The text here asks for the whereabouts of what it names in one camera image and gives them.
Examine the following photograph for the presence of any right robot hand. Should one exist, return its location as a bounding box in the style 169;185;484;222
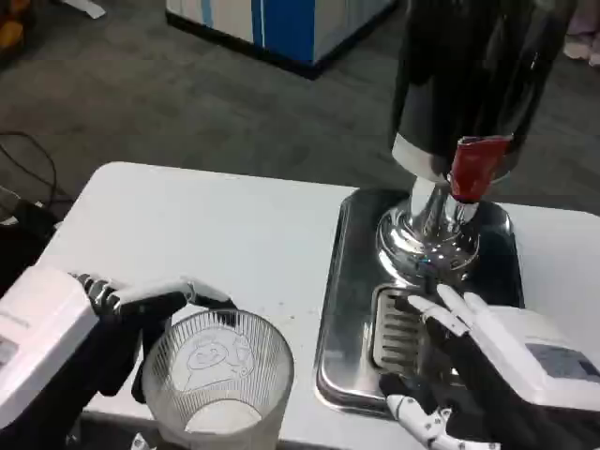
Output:
378;283;600;450

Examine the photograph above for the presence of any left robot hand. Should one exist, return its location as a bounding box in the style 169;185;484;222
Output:
0;265;238;450

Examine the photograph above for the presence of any clear ribbed glass cup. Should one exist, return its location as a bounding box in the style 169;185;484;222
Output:
140;308;296;450

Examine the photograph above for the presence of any black bag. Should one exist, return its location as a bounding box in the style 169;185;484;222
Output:
0;196;65;296

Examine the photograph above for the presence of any steel drip tray with grid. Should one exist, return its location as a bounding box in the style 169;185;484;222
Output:
371;283;463;376

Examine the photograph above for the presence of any steel serving tray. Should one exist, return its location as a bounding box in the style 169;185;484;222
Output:
314;187;525;418

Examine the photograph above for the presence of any black drink dispenser, chrome foot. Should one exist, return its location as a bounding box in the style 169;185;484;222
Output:
374;0;580;287

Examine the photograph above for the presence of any orange object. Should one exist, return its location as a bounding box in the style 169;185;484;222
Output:
0;0;24;48

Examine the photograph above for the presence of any person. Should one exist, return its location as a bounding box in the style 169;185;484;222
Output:
564;0;600;60

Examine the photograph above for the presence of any white paper sheet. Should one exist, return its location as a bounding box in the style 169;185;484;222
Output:
77;0;108;20

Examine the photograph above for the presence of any blue and white cabinet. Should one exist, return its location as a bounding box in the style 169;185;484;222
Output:
164;0;399;80

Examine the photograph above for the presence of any black cable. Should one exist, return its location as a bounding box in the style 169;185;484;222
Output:
0;132;71;207

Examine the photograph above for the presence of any red dispenser tap handle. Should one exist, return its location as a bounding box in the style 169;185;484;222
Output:
447;134;515;205

